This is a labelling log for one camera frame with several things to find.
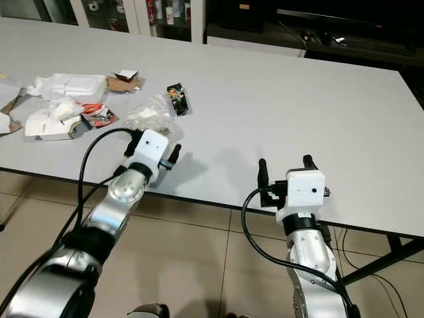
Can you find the clear plastic bag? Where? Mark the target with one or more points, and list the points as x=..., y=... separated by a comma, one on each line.
x=149, y=112

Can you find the black snack wrapper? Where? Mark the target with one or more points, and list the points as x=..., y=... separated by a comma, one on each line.
x=179, y=99

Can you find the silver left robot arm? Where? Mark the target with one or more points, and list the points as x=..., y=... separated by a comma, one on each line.
x=126, y=192

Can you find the red snack wrapper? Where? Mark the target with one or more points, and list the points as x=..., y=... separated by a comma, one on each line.
x=98, y=116

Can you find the torn brown cardboard scrap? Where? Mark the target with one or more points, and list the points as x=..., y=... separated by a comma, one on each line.
x=120, y=84

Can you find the white table with black legs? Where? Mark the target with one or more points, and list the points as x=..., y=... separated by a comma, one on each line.
x=278, y=99

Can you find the crumpled white tissue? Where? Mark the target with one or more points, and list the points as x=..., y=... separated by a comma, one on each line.
x=66, y=109
x=38, y=86

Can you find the white foam tray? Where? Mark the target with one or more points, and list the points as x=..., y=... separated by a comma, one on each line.
x=76, y=86

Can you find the white paper box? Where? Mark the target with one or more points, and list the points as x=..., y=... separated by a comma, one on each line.
x=45, y=127

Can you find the flat brown cardboard piece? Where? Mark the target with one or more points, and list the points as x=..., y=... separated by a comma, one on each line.
x=14, y=107

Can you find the white paper sheet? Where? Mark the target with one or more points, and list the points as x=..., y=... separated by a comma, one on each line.
x=8, y=93

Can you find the black electronic device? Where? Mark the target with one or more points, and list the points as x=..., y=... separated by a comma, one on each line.
x=321, y=36

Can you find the white glass display cabinet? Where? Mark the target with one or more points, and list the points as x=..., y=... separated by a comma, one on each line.
x=106, y=13

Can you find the robot left leg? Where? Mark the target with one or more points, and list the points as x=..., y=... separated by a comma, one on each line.
x=149, y=311

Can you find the dark low cabinet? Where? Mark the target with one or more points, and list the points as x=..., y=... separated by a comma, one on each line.
x=252, y=16

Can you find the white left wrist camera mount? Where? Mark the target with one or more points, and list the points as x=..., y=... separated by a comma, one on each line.
x=154, y=147

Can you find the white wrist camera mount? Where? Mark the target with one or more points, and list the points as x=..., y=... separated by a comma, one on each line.
x=305, y=189
x=154, y=147

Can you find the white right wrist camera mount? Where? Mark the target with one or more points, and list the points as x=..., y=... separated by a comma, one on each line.
x=305, y=189

